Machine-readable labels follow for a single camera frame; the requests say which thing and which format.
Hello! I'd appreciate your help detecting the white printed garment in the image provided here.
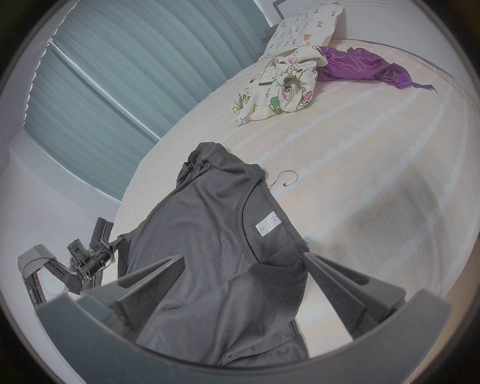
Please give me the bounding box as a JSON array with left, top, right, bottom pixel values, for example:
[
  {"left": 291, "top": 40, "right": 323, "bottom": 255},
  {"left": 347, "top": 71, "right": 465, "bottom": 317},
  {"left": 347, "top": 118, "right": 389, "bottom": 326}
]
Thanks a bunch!
[{"left": 232, "top": 44, "right": 326, "bottom": 127}]

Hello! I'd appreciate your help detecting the blue-green curtain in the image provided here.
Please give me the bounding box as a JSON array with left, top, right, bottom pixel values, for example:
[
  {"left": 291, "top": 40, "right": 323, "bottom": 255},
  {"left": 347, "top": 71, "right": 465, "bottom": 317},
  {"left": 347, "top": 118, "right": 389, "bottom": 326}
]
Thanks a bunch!
[
  {"left": 49, "top": 0, "right": 274, "bottom": 142},
  {"left": 23, "top": 48, "right": 159, "bottom": 203}
]

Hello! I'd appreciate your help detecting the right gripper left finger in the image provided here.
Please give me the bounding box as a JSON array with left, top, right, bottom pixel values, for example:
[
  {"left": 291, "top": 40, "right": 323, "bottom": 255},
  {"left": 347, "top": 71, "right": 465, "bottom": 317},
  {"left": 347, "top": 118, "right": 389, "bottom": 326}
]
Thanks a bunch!
[{"left": 84, "top": 255, "right": 186, "bottom": 333}]

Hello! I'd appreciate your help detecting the bed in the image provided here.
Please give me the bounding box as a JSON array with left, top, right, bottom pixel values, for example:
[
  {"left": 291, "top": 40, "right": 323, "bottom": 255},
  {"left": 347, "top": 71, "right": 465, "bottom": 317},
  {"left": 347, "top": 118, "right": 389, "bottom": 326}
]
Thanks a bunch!
[{"left": 112, "top": 0, "right": 480, "bottom": 359}]

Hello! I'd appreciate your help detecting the black T-shirt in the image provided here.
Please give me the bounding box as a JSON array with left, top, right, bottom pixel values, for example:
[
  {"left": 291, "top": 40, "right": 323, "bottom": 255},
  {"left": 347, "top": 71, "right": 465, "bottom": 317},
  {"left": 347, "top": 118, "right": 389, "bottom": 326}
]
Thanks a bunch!
[{"left": 117, "top": 142, "right": 311, "bottom": 367}]

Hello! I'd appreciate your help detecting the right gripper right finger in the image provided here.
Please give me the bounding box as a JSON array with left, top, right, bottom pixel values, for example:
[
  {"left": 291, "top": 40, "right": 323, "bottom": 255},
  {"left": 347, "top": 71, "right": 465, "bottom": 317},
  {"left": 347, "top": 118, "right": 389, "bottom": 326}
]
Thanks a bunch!
[{"left": 301, "top": 252, "right": 407, "bottom": 335}]

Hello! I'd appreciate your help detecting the white printed pillow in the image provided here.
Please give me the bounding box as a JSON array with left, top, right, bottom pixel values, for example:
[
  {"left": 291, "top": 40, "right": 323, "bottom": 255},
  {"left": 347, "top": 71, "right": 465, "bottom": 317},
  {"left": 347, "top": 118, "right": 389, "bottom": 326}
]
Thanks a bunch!
[{"left": 260, "top": 2, "right": 344, "bottom": 61}]

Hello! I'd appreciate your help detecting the purple garment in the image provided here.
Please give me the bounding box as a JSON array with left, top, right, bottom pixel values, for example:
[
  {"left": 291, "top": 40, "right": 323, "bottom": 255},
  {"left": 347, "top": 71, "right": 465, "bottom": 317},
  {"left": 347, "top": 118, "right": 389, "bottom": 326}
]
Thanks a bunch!
[{"left": 317, "top": 46, "right": 438, "bottom": 92}]

